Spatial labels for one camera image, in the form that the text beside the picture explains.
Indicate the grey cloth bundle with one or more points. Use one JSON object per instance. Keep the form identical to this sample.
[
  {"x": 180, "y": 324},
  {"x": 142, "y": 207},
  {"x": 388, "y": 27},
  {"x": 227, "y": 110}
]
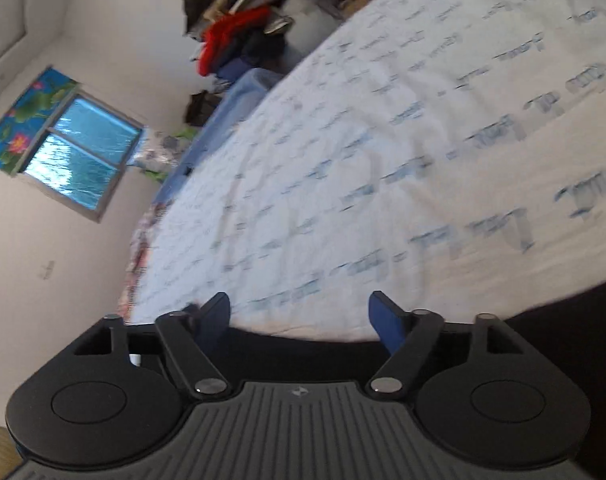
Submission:
[{"x": 308, "y": 22}]

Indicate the blue floral curtain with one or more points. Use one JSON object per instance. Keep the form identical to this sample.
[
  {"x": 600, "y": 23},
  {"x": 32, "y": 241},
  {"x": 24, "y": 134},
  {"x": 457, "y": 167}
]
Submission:
[{"x": 28, "y": 115}]

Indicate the white printed bed sheet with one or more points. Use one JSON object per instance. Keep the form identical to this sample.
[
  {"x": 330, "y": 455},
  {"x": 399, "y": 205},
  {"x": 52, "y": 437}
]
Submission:
[{"x": 383, "y": 160}]

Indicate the colourful patterned quilt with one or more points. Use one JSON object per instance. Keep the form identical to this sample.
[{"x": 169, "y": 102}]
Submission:
[{"x": 138, "y": 265}]

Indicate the red garment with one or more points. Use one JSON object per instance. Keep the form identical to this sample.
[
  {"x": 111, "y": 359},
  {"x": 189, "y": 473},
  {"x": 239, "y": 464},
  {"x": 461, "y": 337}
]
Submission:
[{"x": 228, "y": 30}]

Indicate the pile of clothes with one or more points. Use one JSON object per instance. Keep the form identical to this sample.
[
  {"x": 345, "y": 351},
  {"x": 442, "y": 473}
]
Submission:
[{"x": 243, "y": 20}]

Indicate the floral pillow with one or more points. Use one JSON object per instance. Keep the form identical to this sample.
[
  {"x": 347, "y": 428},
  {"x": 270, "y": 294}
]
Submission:
[
  {"x": 185, "y": 134},
  {"x": 155, "y": 152}
]

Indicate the window with grey frame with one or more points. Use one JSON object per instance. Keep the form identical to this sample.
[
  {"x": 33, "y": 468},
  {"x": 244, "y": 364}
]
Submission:
[{"x": 83, "y": 152}]

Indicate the black bag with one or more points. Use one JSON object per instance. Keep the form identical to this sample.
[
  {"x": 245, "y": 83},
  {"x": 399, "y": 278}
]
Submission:
[{"x": 201, "y": 107}]

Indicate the black pants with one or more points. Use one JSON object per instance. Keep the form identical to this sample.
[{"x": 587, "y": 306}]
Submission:
[{"x": 303, "y": 357}]

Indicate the light blue blanket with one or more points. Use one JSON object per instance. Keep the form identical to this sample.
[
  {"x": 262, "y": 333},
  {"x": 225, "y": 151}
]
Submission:
[{"x": 233, "y": 110}]

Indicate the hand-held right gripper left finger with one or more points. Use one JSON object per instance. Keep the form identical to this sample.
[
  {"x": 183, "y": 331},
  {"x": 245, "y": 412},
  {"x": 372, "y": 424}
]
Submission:
[{"x": 216, "y": 318}]

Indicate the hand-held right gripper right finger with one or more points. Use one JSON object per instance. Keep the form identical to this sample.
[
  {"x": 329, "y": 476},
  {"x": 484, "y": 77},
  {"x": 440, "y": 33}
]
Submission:
[{"x": 384, "y": 321}]

